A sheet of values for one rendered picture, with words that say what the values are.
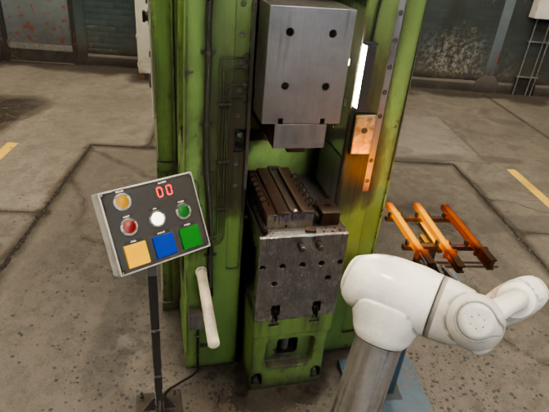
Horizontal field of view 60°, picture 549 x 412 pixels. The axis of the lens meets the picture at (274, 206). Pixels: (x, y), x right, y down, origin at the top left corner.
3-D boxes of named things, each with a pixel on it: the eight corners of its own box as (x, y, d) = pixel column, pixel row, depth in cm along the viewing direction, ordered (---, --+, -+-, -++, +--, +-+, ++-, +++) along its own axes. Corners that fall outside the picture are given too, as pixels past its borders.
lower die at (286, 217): (312, 226, 198) (314, 208, 194) (265, 229, 193) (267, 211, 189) (286, 181, 233) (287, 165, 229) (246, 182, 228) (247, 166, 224)
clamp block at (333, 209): (339, 225, 201) (341, 212, 198) (320, 226, 199) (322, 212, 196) (329, 210, 211) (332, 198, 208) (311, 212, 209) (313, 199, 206)
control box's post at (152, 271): (164, 413, 219) (153, 212, 166) (155, 414, 219) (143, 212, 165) (163, 406, 223) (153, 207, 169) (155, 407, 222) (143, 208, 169)
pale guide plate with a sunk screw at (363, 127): (369, 154, 201) (377, 115, 193) (350, 154, 199) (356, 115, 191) (367, 152, 203) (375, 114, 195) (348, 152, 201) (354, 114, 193)
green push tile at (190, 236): (203, 243, 170) (197, 223, 169) (184, 250, 166) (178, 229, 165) (200, 243, 172) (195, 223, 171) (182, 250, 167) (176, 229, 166)
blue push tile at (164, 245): (178, 252, 164) (172, 232, 164) (158, 259, 160) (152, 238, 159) (175, 252, 166) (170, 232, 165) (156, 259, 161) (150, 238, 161)
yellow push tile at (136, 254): (151, 261, 158) (145, 240, 158) (130, 269, 154) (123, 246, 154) (149, 261, 160) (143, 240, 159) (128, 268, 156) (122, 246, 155)
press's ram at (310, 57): (360, 123, 179) (381, 11, 160) (261, 124, 170) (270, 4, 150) (324, 91, 214) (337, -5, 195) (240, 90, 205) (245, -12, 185)
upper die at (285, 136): (323, 148, 181) (327, 123, 176) (272, 149, 176) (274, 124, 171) (293, 111, 216) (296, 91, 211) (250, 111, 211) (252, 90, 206)
